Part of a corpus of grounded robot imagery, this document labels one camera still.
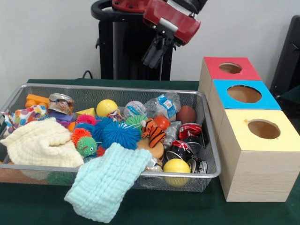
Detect colourful patterned cloth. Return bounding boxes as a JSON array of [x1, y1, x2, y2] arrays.
[[1, 105, 49, 133]]

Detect blue spiky ball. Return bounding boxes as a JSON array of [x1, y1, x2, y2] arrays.
[[102, 121, 142, 150], [91, 117, 113, 143]]

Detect mint green cloth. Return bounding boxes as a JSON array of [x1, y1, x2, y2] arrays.
[[64, 141, 151, 223]]

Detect orange striped tiger plush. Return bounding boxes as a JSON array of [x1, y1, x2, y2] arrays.
[[141, 117, 166, 147]]

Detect red soda can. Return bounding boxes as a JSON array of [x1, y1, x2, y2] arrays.
[[178, 123, 203, 141]]

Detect dark green table cloth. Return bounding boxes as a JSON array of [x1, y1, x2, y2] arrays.
[[0, 79, 300, 225]]

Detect cream knitted cloth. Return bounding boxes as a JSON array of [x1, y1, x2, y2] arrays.
[[0, 121, 85, 168]]

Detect wooden box with three holes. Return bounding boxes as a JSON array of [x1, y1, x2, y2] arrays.
[[198, 57, 300, 203]]

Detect yellow ball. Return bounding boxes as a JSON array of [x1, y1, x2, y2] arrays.
[[163, 158, 192, 186], [96, 99, 119, 117]]

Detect orange foam disc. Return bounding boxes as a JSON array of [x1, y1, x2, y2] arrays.
[[137, 139, 165, 160]]

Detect clear mesh bin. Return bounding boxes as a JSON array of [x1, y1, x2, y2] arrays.
[[0, 84, 221, 191]]

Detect brown toy football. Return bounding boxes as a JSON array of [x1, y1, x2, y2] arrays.
[[177, 105, 196, 125]]

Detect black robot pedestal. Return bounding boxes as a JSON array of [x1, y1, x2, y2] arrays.
[[91, 0, 188, 80]]

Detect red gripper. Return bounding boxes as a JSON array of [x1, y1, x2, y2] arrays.
[[142, 0, 201, 69]]

